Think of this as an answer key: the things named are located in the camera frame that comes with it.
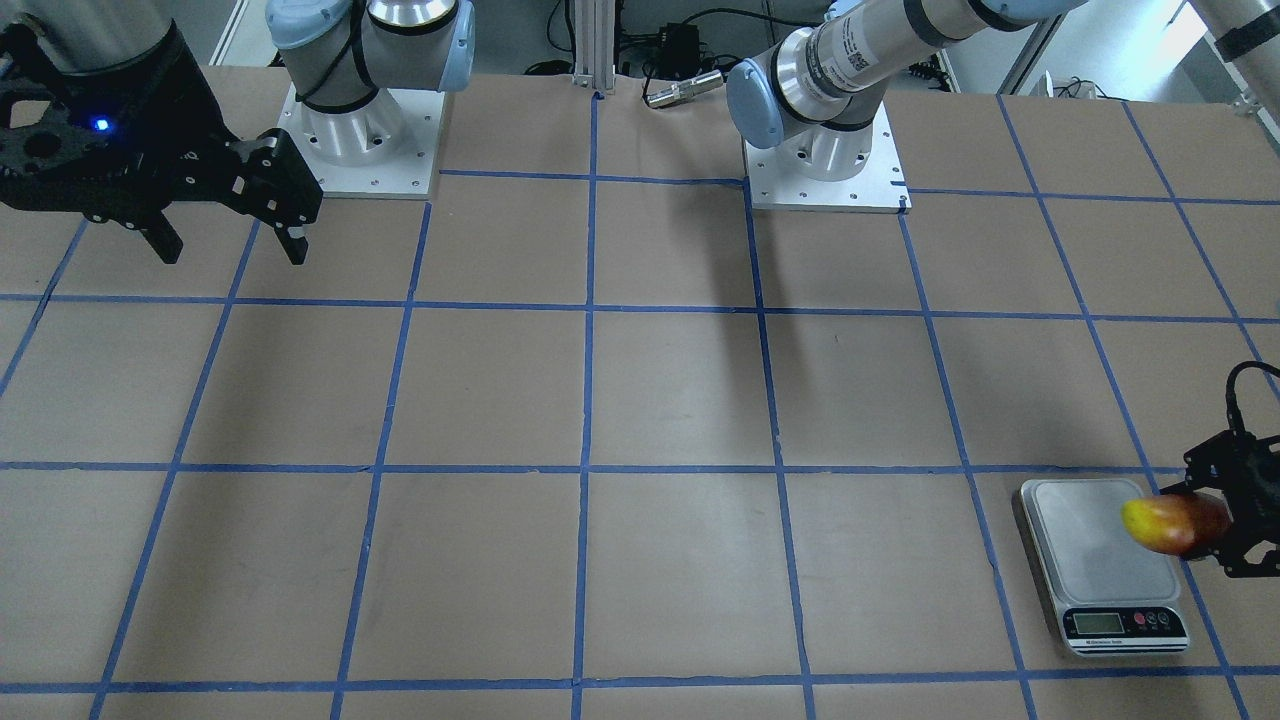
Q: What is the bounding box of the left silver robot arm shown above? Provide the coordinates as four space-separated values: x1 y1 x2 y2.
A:
727 1 1277 578

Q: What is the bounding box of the red yellow mango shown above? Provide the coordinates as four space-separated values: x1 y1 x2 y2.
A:
1120 493 1231 557

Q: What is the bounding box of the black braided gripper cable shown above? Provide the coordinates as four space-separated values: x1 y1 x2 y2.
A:
1224 360 1280 437

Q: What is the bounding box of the silver digital kitchen scale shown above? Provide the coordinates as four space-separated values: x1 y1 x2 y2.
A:
1012 477 1190 659

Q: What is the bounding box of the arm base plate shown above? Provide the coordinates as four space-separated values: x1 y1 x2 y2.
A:
742 105 911 214
278 87 451 200

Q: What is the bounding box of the black power adapter box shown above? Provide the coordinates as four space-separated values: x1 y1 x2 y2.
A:
655 23 701 78

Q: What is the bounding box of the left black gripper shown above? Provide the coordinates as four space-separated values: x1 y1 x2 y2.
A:
1158 430 1279 578

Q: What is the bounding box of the aluminium frame post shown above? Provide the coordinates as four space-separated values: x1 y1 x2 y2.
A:
564 1 617 96

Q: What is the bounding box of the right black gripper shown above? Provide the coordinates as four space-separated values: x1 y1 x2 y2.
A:
3 24 323 266

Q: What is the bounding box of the silver metal cylinder connector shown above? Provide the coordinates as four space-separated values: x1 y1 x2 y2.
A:
643 70 724 110

